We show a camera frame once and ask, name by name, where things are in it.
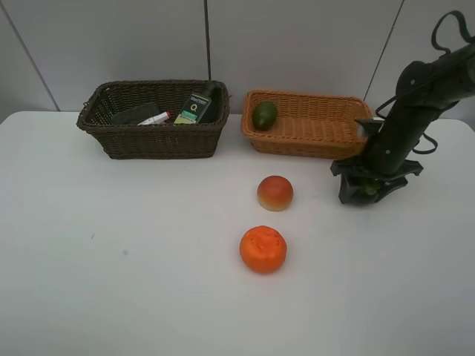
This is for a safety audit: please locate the orange wicker basket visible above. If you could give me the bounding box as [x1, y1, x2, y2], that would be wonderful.
[240, 90, 373, 160]

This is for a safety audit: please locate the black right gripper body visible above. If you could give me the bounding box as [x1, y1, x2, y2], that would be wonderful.
[330, 140, 423, 185]

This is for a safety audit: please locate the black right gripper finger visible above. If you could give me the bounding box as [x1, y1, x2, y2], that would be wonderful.
[338, 174, 367, 205]
[375, 177, 407, 202]

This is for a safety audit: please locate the red orange peach fruit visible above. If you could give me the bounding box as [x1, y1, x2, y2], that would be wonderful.
[257, 176, 293, 211]

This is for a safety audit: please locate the black cable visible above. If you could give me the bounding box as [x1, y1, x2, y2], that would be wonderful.
[374, 10, 475, 156]

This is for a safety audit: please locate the orange tangerine fruit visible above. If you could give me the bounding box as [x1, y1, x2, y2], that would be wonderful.
[239, 225, 287, 274]

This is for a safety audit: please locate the white marker pink cap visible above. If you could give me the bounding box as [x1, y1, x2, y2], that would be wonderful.
[138, 111, 171, 125]

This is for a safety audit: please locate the dark brown wicker basket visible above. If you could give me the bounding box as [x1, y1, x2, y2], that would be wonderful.
[76, 79, 229, 159]

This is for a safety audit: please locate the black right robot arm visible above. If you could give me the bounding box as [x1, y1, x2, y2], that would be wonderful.
[330, 39, 474, 205]

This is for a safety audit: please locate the green avocado fruit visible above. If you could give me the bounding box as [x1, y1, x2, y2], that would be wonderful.
[252, 101, 278, 131]

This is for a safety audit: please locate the black rectangular bottle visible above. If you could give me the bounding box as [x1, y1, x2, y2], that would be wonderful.
[174, 82, 217, 125]

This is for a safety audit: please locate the black whiteboard eraser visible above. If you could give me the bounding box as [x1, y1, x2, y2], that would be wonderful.
[111, 102, 161, 125]

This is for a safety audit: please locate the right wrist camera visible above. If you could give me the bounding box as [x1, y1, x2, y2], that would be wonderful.
[356, 118, 384, 138]

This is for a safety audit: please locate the dark mangosteen fruit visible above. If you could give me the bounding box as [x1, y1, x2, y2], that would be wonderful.
[357, 178, 381, 205]

